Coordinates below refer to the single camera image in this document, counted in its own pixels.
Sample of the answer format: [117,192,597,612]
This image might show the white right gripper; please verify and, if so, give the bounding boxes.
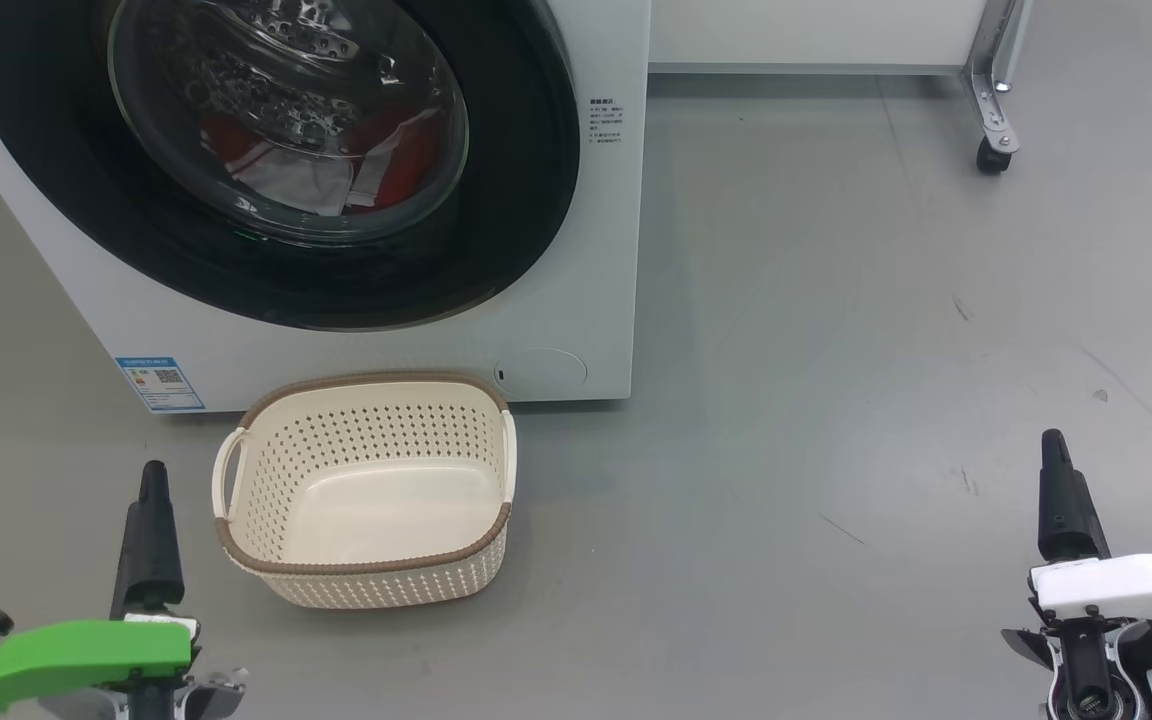
[1028,430,1152,633]

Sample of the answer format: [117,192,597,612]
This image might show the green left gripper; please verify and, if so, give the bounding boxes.
[0,460,199,719]

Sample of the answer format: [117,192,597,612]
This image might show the red and white garment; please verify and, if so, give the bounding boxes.
[201,105,442,216]

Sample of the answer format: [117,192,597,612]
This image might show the grey washing machine door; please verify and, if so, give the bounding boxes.
[0,0,582,333]

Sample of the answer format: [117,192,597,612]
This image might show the cream perforated laundry basket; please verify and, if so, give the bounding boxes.
[212,372,518,611]

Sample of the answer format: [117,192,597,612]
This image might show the white front-load washing machine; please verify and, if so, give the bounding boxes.
[0,0,652,413]

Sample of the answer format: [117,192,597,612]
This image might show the blue energy label sticker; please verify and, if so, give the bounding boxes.
[116,356,207,413]

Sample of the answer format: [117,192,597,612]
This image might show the metal frame leg with caster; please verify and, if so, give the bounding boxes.
[961,0,1035,176]

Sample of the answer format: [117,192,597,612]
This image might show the white panel on metal frame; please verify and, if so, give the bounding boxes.
[648,0,987,76]

